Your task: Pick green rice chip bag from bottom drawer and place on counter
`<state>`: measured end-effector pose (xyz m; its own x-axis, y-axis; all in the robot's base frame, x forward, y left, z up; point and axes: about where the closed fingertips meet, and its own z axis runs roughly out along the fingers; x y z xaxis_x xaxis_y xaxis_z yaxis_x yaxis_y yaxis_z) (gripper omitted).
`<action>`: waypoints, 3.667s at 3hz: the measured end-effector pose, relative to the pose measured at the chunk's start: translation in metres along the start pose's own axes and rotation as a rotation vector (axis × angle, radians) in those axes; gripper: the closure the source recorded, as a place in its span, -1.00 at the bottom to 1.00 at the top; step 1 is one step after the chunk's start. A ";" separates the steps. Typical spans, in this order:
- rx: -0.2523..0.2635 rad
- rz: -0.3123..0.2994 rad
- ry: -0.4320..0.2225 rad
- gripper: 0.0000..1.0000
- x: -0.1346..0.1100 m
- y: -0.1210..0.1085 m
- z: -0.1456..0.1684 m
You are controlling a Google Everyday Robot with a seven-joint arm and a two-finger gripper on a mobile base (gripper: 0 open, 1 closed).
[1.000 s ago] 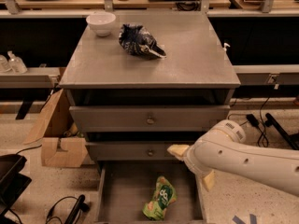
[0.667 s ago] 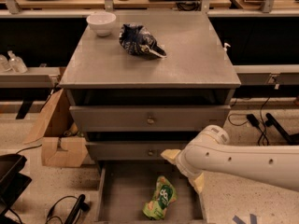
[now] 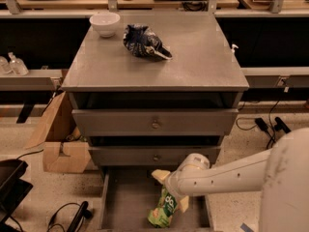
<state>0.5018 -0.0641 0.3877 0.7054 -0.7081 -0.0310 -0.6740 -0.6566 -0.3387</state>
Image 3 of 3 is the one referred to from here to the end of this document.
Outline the blue chip bag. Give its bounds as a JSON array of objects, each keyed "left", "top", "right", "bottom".
[{"left": 123, "top": 24, "right": 173, "bottom": 60}]

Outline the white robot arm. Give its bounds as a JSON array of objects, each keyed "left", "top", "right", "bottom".
[{"left": 153, "top": 128, "right": 309, "bottom": 232}]

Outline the green rice chip bag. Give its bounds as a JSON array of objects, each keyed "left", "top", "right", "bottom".
[{"left": 148, "top": 187, "right": 178, "bottom": 228}]

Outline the grey bottom drawer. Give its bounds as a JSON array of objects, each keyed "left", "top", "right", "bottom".
[{"left": 98, "top": 166, "right": 214, "bottom": 232}]

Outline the white bowl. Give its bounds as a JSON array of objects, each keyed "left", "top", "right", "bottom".
[{"left": 90, "top": 12, "right": 121, "bottom": 38}]

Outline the black power adapter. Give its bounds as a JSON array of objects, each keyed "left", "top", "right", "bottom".
[{"left": 255, "top": 118, "right": 268, "bottom": 131}]

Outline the grey middle drawer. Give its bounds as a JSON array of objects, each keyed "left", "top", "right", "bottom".
[{"left": 89, "top": 146, "right": 220, "bottom": 166}]

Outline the black floor cable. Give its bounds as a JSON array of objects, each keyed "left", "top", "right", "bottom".
[{"left": 235, "top": 97, "right": 284, "bottom": 150}]

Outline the grey drawer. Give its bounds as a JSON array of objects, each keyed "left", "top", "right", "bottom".
[
  {"left": 98, "top": 166, "right": 214, "bottom": 232},
  {"left": 89, "top": 146, "right": 220, "bottom": 166},
  {"left": 72, "top": 109, "right": 238, "bottom": 136}
]

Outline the white pump bottle top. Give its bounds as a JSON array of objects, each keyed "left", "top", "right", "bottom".
[{"left": 231, "top": 43, "right": 239, "bottom": 53}]

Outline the grey top drawer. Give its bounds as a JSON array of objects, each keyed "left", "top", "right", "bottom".
[{"left": 72, "top": 109, "right": 238, "bottom": 136}]

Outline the black headset with cable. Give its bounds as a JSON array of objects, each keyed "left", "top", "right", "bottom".
[{"left": 46, "top": 201, "right": 93, "bottom": 232}]

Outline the cardboard box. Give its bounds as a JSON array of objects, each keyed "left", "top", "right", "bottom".
[{"left": 25, "top": 92, "right": 91, "bottom": 173}]

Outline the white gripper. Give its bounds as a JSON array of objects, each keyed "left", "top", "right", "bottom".
[{"left": 152, "top": 153, "right": 211, "bottom": 213}]

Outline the grey drawer cabinet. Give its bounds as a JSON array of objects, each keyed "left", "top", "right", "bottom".
[{"left": 61, "top": 14, "right": 250, "bottom": 232}]

